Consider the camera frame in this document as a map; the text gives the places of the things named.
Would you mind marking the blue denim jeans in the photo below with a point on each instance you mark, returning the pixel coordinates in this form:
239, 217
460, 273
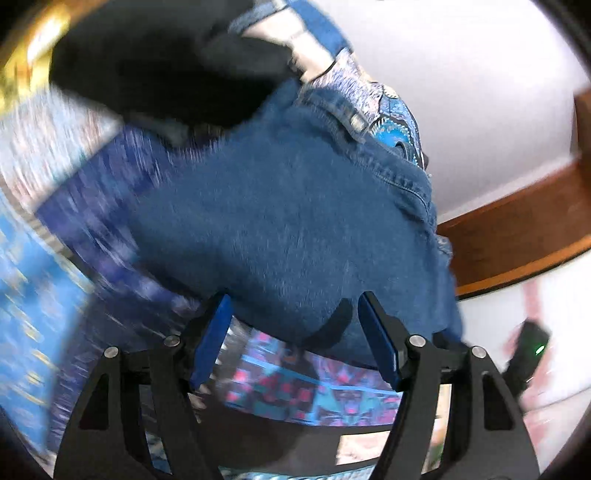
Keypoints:
286, 221

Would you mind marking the white wardrobe sliding door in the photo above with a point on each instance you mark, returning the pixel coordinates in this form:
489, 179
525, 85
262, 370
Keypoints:
570, 323

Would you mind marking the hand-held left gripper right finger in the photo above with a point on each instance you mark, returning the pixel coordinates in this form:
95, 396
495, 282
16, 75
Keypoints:
378, 341

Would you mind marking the patchwork blanket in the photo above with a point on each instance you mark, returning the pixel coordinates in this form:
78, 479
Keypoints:
37, 277

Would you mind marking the brown wooden bed frame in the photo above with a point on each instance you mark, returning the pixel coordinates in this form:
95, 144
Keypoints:
508, 240

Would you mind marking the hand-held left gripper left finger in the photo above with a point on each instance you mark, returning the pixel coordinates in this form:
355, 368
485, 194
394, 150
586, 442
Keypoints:
212, 341

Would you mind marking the black garment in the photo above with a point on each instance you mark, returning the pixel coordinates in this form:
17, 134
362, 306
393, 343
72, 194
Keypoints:
161, 60

